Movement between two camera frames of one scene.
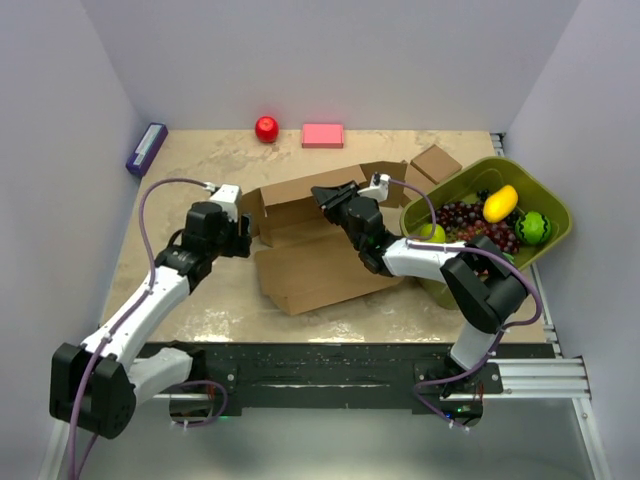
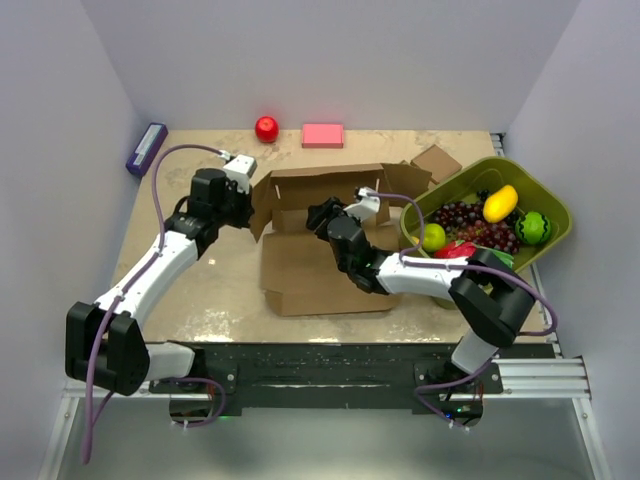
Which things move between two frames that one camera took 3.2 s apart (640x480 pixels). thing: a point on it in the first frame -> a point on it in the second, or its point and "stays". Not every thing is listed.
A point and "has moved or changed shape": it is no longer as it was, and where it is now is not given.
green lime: [427, 230] stays
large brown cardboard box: [308, 259] has moved or changed shape
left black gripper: [241, 242] -> [246, 201]
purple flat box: [147, 149] stays
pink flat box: [325, 136] stays
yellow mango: [500, 204] stays
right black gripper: [330, 198] -> [330, 209]
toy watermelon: [533, 228] stays
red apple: [266, 129] stays
